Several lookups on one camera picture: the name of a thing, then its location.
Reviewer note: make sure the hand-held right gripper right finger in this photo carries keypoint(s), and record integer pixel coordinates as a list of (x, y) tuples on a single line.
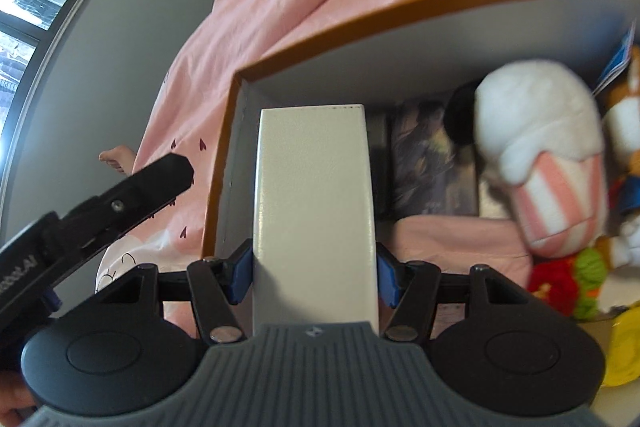
[(386, 279)]

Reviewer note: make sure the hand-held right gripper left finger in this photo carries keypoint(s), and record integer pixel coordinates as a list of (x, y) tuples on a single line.
[(241, 274)]

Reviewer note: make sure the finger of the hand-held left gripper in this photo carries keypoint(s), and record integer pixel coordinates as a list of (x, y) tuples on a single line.
[(150, 187)]

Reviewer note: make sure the white box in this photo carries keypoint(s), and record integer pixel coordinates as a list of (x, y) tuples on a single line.
[(315, 207)]

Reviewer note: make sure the art printed card box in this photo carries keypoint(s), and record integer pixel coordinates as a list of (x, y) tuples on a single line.
[(430, 167)]

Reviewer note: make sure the crochet strawberry toy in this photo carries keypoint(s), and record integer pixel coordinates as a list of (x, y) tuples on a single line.
[(555, 282)]

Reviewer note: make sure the orange cardboard box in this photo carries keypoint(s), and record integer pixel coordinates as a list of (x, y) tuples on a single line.
[(375, 67)]

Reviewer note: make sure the white pink popcorn plush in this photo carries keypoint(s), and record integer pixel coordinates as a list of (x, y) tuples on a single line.
[(540, 132)]

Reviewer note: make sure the orange white plush toy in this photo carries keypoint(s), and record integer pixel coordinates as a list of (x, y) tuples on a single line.
[(625, 122)]

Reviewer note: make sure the blue card tag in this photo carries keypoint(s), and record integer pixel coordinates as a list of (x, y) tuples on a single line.
[(617, 62)]

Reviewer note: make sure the person's left forearm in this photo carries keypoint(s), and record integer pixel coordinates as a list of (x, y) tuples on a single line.
[(14, 402)]

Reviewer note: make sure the person's foot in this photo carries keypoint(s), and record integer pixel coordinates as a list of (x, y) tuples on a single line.
[(117, 159)]

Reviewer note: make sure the yellow toy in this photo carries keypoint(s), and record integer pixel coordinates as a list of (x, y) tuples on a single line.
[(625, 347)]

